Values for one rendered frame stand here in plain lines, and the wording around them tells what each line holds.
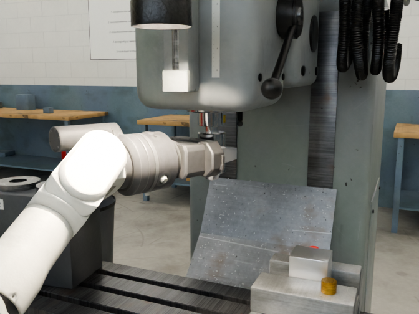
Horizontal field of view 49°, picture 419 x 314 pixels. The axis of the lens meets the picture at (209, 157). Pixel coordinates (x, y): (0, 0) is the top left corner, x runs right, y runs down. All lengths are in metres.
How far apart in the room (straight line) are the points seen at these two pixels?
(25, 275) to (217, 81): 0.35
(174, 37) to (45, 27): 6.06
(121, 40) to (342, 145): 5.01
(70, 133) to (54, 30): 5.96
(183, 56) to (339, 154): 0.56
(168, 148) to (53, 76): 5.97
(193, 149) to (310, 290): 0.27
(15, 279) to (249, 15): 0.44
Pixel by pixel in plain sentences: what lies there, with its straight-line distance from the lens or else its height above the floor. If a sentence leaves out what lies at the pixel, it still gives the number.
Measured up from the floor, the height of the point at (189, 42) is 1.41.
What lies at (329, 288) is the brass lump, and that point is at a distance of 0.71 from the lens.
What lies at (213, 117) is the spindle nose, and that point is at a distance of 0.74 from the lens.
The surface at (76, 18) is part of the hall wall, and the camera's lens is 6.36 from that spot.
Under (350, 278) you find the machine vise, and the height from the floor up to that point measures 1.04.
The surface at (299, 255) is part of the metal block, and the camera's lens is 0.75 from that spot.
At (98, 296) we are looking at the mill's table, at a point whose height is 0.94.
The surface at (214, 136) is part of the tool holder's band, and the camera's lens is 0.75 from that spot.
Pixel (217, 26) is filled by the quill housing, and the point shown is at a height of 1.43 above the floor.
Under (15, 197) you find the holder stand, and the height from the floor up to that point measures 1.12.
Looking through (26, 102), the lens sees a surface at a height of 0.98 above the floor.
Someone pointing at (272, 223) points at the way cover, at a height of 1.01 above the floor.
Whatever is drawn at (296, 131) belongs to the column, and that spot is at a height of 1.23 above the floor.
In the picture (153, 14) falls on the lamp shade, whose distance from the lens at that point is 0.53.
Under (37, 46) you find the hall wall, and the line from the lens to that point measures 6.78.
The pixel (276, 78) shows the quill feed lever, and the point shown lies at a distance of 0.64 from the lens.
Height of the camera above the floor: 1.37
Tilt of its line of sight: 10 degrees down
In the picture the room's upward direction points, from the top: straight up
